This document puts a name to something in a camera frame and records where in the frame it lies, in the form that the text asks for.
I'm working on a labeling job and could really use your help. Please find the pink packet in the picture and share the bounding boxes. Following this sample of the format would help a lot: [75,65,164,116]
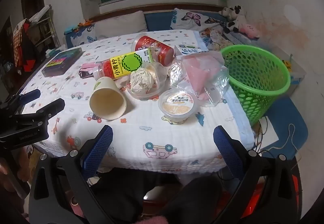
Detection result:
[81,60,104,69]

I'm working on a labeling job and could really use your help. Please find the bottle with yellow green label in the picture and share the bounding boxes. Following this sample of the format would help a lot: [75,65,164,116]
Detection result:
[93,49,155,80]

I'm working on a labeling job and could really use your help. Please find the white paper sheet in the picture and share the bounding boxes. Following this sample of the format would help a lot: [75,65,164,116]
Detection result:
[260,115,279,149]

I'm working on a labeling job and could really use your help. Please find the person's dark pants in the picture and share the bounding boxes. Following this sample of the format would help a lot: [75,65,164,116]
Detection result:
[92,168,228,224]

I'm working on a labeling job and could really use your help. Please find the beige pillow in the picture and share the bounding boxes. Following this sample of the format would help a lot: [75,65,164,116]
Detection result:
[94,10,148,39]

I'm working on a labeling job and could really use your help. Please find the dark box with colourful print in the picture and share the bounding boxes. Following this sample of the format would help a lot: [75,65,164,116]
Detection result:
[41,47,83,78]

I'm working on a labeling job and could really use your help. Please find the beige paper cup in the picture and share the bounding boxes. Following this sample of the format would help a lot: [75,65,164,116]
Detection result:
[89,76,127,120]

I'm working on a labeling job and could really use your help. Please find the clear plastic bowl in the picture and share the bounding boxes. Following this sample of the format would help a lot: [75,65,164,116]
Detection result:
[128,61,169,101]

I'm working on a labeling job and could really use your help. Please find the silver foil wrapper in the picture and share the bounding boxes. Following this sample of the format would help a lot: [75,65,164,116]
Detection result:
[169,60,188,86]

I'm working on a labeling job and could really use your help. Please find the black white cow plush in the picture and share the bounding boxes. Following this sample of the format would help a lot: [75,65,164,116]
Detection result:
[219,5,247,34]

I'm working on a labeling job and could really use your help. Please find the white cable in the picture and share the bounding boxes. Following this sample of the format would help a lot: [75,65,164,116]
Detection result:
[258,123,304,151]

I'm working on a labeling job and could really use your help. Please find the white metal rack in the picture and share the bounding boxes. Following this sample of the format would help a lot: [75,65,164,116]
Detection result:
[29,5,61,48]

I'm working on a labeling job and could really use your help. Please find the clear plastic bag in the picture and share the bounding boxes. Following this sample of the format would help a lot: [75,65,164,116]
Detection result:
[175,50,229,108]

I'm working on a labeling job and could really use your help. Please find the striped blue cloth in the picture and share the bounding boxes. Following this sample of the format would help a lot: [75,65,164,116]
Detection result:
[223,33,256,45]

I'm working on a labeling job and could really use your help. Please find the red black hanging clothes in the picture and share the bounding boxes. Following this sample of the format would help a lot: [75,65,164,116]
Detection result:
[13,18,36,72]

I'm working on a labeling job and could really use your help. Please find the blue floor mat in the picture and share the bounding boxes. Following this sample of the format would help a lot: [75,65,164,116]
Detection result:
[263,97,309,159]

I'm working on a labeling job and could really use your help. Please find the red plastic stool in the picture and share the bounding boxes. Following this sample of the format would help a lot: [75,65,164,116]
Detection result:
[243,175,302,217]

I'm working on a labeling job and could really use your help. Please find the butterfly print pillow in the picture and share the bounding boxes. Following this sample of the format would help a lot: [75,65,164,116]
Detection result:
[170,8,227,34]

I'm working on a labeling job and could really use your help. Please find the crumpled paper ball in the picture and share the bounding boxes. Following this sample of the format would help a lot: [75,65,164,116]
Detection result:
[130,66,157,95]

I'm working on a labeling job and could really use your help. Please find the white blue milk carton box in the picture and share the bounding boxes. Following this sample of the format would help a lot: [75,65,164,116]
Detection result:
[175,44,209,57]

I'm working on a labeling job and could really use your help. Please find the cartoon print pillow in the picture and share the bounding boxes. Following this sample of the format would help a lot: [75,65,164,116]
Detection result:
[71,25,97,47]

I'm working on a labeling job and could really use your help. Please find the red instant noodle cup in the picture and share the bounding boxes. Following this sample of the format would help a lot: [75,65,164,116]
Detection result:
[132,33,176,66]

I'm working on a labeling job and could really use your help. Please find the printed clothes pile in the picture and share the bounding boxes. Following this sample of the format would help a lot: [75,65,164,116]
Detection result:
[200,28,236,49]

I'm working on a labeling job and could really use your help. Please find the blue cushion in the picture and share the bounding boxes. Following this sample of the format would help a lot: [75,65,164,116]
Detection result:
[144,11,178,32]

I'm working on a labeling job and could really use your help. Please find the pink plush toy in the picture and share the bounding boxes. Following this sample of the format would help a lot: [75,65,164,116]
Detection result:
[239,23,261,39]

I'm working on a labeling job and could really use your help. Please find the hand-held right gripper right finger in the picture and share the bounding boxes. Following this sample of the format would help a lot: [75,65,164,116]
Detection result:
[213,125,300,224]

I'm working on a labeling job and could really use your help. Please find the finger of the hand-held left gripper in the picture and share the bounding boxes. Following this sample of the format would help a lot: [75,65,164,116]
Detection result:
[10,98,66,125]
[7,89,41,110]

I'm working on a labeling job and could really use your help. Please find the teal packet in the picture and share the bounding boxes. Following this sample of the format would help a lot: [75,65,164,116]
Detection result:
[46,48,64,58]

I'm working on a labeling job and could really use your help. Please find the clear pudding cup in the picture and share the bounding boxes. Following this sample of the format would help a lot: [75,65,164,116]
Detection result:
[158,88,198,124]

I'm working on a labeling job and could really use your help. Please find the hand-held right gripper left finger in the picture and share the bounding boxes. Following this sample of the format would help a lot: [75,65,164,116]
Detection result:
[28,125,119,224]

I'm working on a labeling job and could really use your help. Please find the green plastic basket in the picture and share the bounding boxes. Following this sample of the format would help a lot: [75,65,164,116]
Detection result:
[220,45,291,127]

